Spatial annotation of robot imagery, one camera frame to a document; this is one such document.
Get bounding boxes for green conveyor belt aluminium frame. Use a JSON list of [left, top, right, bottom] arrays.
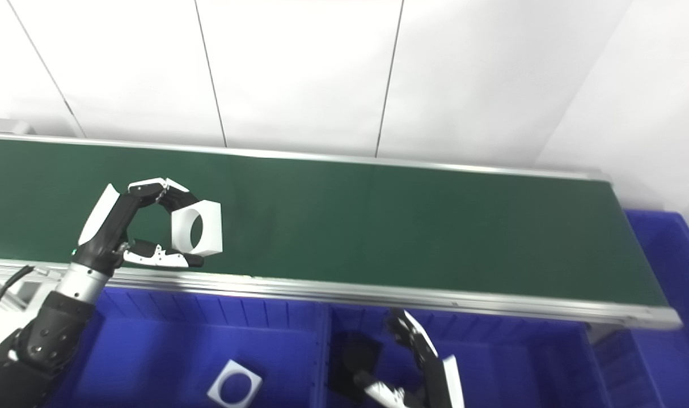
[[0, 133, 683, 330]]

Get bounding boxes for blue plastic bin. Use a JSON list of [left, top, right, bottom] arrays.
[[43, 286, 331, 408], [590, 209, 689, 408], [320, 303, 615, 408]]

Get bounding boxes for white square part round hole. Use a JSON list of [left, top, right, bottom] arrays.
[[170, 199, 223, 254], [207, 359, 264, 408]]

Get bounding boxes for black square part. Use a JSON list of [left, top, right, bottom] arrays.
[[328, 331, 385, 398]]

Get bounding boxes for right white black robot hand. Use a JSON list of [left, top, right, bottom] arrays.
[[353, 308, 465, 408]]

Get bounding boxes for aluminium conveyor support leg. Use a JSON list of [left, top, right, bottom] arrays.
[[0, 267, 61, 311]]

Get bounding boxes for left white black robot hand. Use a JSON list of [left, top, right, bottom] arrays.
[[71, 177, 205, 279]]

